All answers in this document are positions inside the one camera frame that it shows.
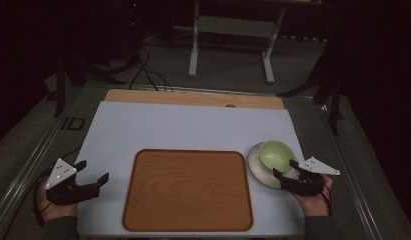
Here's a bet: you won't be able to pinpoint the person's left hand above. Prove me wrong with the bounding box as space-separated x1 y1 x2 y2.
38 179 78 224

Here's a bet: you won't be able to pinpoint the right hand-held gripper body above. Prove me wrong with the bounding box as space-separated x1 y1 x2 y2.
280 156 341 197

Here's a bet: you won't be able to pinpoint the green bowl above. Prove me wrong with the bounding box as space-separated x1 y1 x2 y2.
258 140 297 174

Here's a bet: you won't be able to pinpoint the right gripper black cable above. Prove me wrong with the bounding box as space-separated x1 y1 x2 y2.
318 175 334 217

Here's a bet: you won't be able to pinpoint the black floor socket plate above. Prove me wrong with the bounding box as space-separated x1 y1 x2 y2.
61 116 86 132

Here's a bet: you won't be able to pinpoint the white table mat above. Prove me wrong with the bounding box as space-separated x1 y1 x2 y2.
76 100 306 238

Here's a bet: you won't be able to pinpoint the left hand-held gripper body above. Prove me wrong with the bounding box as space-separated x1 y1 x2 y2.
44 157 102 206

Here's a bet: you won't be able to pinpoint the white saucer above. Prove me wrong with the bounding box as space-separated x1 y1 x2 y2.
247 141 301 190

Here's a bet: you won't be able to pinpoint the black stand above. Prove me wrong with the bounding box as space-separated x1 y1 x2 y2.
276 33 346 136

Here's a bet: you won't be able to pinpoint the person's right hand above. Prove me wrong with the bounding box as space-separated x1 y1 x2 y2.
291 174 335 218

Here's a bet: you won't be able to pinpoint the wooden tray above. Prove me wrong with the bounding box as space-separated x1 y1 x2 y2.
121 148 254 233

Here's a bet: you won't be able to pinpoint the black floor cables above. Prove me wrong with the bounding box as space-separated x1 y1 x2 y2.
127 43 175 92

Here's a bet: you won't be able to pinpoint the white metal table frame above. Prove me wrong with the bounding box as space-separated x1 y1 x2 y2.
188 0 324 85

